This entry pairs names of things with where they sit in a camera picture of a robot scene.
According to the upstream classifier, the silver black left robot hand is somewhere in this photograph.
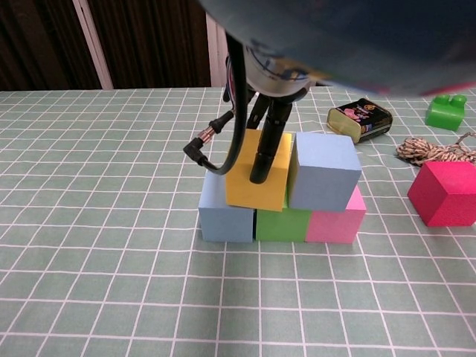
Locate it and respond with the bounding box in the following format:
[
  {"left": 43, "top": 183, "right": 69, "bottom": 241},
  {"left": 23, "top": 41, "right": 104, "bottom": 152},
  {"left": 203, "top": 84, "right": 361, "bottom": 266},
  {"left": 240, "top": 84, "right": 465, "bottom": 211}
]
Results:
[{"left": 222, "top": 40, "right": 309, "bottom": 184}]

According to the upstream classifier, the yellow foam cube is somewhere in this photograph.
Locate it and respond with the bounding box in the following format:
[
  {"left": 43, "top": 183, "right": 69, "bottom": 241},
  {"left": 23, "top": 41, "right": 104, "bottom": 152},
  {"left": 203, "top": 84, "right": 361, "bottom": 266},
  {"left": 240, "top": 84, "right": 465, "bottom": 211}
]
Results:
[{"left": 225, "top": 129, "right": 293, "bottom": 212}]

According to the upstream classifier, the light blue foam cube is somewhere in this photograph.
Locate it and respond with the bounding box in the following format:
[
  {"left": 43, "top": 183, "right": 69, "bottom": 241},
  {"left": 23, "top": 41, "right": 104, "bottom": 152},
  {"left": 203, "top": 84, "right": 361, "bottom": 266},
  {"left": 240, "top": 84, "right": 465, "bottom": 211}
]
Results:
[
  {"left": 198, "top": 174, "right": 256, "bottom": 243},
  {"left": 287, "top": 132, "right": 363, "bottom": 213}
]

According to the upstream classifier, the green foam cube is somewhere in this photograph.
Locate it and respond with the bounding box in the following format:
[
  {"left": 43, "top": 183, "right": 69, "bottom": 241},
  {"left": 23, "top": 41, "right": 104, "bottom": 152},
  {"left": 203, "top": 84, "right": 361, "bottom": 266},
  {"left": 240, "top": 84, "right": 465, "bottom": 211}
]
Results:
[{"left": 254, "top": 206, "right": 312, "bottom": 242}]

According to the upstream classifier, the pink foam cube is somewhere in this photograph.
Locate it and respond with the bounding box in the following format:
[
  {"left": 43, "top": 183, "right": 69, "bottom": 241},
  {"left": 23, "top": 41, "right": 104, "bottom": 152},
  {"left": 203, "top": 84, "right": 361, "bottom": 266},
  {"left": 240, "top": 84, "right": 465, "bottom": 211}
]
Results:
[{"left": 305, "top": 185, "right": 367, "bottom": 245}]

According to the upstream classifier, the magenta red foam cube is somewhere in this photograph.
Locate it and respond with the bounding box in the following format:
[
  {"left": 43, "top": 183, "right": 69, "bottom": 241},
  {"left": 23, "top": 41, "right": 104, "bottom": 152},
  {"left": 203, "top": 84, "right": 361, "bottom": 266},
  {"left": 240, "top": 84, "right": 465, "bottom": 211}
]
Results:
[{"left": 407, "top": 161, "right": 476, "bottom": 228}]

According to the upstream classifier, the black printed tin can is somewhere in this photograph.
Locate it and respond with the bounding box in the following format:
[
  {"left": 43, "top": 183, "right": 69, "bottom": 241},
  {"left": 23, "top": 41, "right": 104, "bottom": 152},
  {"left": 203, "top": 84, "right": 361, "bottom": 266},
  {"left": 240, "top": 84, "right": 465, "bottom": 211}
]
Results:
[{"left": 327, "top": 97, "right": 394, "bottom": 144}]

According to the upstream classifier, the dark brown pleated curtain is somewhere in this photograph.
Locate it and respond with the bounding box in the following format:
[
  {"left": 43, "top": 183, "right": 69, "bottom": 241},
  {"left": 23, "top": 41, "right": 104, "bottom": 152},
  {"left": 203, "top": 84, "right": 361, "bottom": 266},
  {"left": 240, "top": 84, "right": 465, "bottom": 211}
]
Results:
[{"left": 0, "top": 0, "right": 213, "bottom": 92}]

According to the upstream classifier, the green studded toy brick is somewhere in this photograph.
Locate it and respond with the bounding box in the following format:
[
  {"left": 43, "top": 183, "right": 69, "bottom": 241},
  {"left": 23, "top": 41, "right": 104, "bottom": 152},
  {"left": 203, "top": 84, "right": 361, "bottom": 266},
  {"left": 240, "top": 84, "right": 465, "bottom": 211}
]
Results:
[{"left": 425, "top": 94, "right": 468, "bottom": 132}]

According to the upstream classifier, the green checked tablecloth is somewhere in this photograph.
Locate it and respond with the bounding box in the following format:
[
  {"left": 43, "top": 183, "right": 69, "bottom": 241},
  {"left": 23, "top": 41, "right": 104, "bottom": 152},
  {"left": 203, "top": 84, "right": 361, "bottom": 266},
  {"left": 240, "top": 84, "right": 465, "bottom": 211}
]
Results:
[{"left": 0, "top": 84, "right": 476, "bottom": 357}]

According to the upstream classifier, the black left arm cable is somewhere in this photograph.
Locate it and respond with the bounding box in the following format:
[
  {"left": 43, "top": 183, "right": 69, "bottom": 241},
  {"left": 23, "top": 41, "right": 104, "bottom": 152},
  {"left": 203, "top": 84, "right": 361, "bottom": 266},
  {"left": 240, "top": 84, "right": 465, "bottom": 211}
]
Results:
[{"left": 183, "top": 33, "right": 248, "bottom": 178}]

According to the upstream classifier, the white frame post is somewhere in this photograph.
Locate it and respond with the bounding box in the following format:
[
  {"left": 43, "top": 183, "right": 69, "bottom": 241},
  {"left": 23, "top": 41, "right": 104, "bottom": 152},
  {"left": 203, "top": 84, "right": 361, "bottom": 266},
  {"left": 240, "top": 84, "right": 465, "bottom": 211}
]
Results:
[
  {"left": 204, "top": 13, "right": 230, "bottom": 87},
  {"left": 72, "top": 0, "right": 114, "bottom": 90}
]

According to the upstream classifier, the speckled rope bundle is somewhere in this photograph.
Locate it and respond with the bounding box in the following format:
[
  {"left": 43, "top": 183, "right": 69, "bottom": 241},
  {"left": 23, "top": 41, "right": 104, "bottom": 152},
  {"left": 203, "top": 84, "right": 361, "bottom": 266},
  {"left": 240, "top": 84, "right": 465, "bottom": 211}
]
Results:
[{"left": 394, "top": 130, "right": 476, "bottom": 167}]

